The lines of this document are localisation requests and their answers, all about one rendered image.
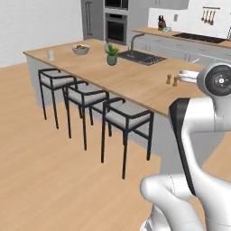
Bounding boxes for grey tap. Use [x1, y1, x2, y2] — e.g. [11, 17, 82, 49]
[128, 32, 146, 58]

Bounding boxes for green plant in grey pot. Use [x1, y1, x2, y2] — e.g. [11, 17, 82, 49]
[104, 42, 120, 67]

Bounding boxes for black hob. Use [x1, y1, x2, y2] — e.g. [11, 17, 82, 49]
[172, 32, 227, 45]

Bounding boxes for wooden knife block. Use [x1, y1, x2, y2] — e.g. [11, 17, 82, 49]
[157, 14, 167, 32]

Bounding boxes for black sink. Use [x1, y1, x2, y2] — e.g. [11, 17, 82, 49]
[116, 50, 167, 67]

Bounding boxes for grey bowl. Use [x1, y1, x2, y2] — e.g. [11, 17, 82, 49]
[71, 43, 91, 56]

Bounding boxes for steel microwave oven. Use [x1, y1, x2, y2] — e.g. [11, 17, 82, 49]
[104, 0, 129, 11]

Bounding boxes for black stool grey seat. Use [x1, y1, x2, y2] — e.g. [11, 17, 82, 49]
[100, 97, 155, 180]
[62, 79, 110, 152]
[38, 68, 78, 130]

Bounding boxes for grey fridge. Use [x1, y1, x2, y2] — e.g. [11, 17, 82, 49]
[80, 0, 106, 42]

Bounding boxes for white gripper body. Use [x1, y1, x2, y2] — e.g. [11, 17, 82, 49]
[178, 69, 203, 84]

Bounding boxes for grey island counter wooden top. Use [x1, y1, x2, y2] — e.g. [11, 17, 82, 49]
[23, 38, 225, 176]

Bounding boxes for grey wall cupboards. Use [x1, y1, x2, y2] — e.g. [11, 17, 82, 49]
[149, 0, 190, 11]

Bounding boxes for grey base cupboard run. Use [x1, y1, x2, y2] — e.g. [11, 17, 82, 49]
[131, 26, 231, 68]

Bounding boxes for wooden tool rail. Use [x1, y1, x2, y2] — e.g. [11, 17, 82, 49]
[202, 5, 221, 11]

